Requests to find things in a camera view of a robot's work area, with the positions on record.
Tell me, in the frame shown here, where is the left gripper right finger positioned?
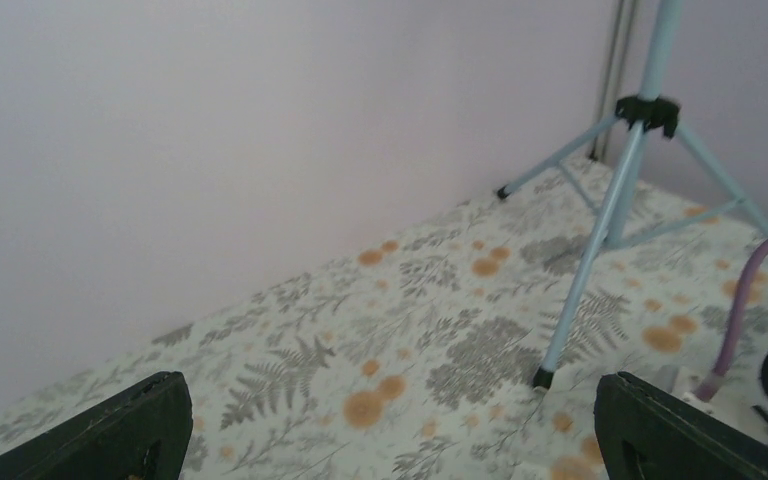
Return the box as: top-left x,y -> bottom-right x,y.
594,372 -> 768,480

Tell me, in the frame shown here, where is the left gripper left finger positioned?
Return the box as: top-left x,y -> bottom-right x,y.
0,371 -> 193,479

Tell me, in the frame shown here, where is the floral patterned table mat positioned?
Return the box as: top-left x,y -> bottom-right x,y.
0,160 -> 761,479

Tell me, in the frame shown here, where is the light blue music stand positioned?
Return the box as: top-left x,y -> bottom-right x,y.
495,1 -> 768,391

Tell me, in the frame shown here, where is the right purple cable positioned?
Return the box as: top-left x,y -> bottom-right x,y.
693,223 -> 768,403

